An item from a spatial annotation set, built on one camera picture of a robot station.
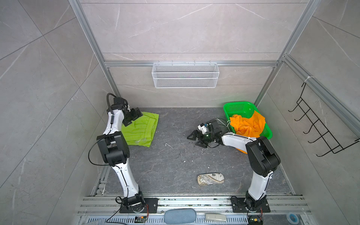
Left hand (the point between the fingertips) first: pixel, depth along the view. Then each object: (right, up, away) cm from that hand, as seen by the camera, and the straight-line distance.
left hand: (136, 114), depth 96 cm
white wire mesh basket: (+35, +29, +5) cm, 46 cm away
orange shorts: (+86, -9, +9) cm, 87 cm away
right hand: (+38, -17, -4) cm, 42 cm away
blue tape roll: (+90, -54, -25) cm, 108 cm away
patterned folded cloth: (+49, -38, -16) cm, 64 cm away
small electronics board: (+11, -56, -25) cm, 62 cm away
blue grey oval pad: (+32, -52, -27) cm, 67 cm away
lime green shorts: (+3, -13, +2) cm, 13 cm away
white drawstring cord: (+66, -8, +8) cm, 67 cm away
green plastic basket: (+86, +5, +19) cm, 88 cm away
